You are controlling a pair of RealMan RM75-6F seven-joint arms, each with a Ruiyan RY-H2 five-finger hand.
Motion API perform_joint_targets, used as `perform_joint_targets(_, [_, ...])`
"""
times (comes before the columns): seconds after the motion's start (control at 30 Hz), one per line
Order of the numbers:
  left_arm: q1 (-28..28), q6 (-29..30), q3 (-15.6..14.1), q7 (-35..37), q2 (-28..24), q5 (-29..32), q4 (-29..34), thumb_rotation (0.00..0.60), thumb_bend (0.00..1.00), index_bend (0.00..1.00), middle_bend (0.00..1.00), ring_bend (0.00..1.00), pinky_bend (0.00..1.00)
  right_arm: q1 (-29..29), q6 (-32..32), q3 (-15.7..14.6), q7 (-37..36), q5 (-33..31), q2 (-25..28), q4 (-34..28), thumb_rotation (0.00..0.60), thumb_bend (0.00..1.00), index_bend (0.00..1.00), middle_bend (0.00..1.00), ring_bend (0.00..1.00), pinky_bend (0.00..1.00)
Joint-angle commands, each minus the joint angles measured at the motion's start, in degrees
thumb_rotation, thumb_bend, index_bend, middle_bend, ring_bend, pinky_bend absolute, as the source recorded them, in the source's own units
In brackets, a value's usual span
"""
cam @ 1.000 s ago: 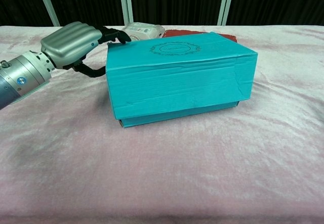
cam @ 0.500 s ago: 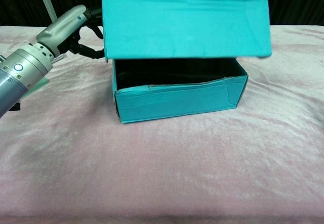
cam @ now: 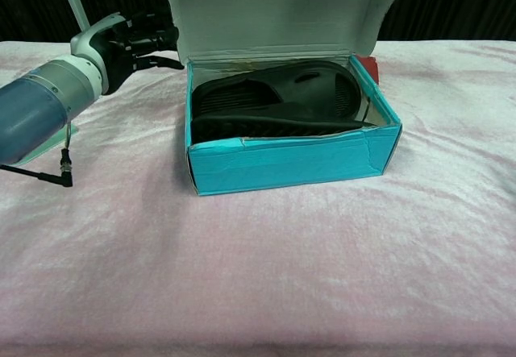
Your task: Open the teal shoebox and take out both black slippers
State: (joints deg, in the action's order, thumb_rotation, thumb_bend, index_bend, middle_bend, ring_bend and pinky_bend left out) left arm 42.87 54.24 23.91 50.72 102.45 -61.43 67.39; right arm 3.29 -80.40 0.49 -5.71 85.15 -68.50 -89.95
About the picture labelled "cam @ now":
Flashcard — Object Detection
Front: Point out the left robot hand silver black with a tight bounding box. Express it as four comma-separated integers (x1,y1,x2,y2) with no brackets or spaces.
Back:
70,10,186,96

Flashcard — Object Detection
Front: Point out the teal cardboard shoe box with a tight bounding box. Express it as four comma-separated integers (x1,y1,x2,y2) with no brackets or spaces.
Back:
160,0,402,197

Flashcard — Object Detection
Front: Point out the pink plush table cloth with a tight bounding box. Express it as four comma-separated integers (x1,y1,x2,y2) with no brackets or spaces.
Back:
0,38,516,357

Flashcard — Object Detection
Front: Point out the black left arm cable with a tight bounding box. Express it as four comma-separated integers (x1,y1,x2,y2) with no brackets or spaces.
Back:
0,122,76,189

